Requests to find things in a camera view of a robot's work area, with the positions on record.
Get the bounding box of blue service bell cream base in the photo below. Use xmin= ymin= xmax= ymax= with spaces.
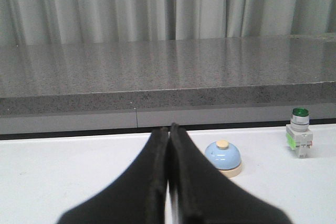
xmin=204 ymin=140 xmax=243 ymax=178

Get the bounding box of grey pleated curtain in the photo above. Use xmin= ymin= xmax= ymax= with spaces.
xmin=1 ymin=0 xmax=335 ymax=46

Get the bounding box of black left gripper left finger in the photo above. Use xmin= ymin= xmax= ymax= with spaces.
xmin=58 ymin=127 xmax=169 ymax=223

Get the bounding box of green pushbutton switch white base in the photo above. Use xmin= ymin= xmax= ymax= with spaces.
xmin=286 ymin=108 xmax=313 ymax=158

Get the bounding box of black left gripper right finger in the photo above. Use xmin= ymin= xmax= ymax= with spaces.
xmin=169 ymin=123 xmax=291 ymax=223

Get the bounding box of grey stone counter ledge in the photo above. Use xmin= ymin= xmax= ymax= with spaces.
xmin=1 ymin=34 xmax=335 ymax=134

